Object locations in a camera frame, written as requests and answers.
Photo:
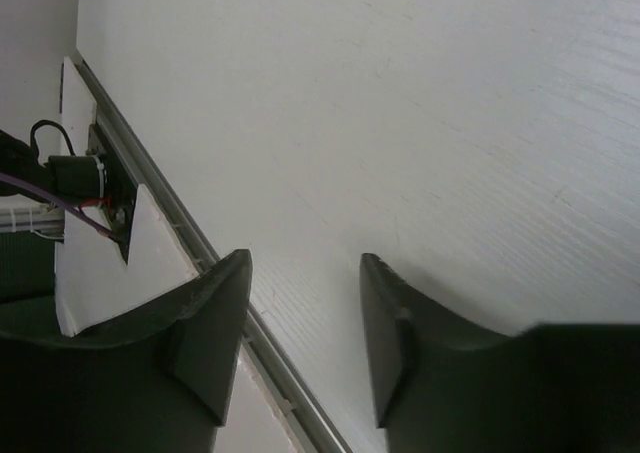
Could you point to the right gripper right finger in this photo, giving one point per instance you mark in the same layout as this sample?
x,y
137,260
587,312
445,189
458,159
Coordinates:
x,y
442,383

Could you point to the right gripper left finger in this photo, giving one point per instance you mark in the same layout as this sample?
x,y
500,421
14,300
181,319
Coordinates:
x,y
156,379

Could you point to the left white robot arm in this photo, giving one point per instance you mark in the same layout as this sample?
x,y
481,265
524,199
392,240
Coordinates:
x,y
68,182

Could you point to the aluminium front rail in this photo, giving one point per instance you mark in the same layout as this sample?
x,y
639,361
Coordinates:
x,y
301,409

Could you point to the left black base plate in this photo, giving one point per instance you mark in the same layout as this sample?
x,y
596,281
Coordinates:
x,y
120,191

